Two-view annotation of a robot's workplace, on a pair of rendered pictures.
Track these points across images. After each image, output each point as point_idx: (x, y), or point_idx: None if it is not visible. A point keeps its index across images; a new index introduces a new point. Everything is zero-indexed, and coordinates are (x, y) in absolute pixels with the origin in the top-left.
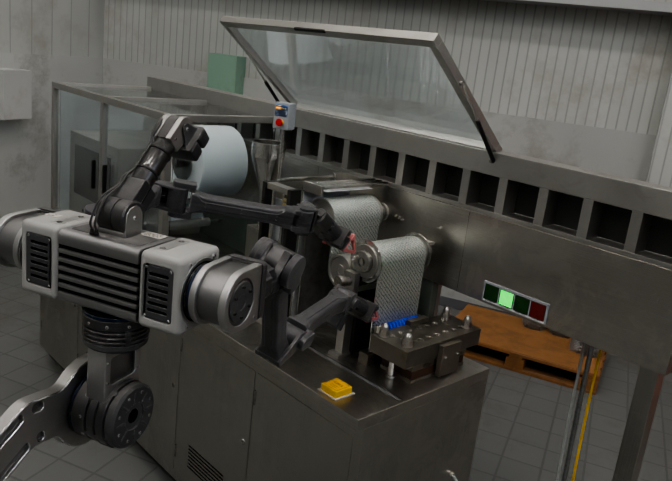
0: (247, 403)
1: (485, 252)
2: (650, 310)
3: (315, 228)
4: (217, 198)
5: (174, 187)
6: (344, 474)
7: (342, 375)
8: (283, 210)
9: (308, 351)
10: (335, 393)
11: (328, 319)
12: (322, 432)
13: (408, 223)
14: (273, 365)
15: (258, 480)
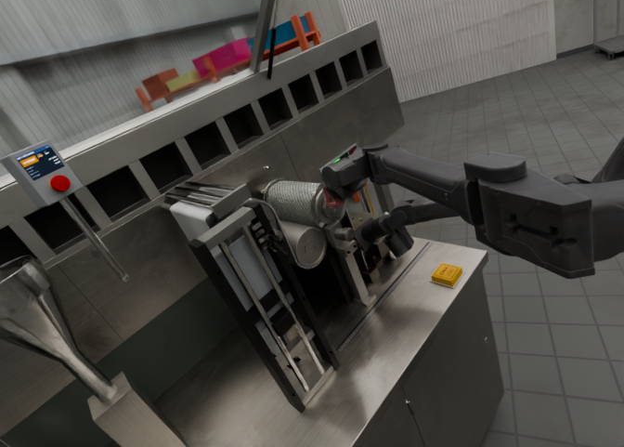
0: (406, 427)
1: (307, 151)
2: (387, 98)
3: None
4: (457, 168)
5: (532, 171)
6: (482, 306)
7: (410, 282)
8: (404, 150)
9: (371, 322)
10: (461, 269)
11: (410, 243)
12: (463, 311)
13: None
14: (425, 339)
15: (441, 444)
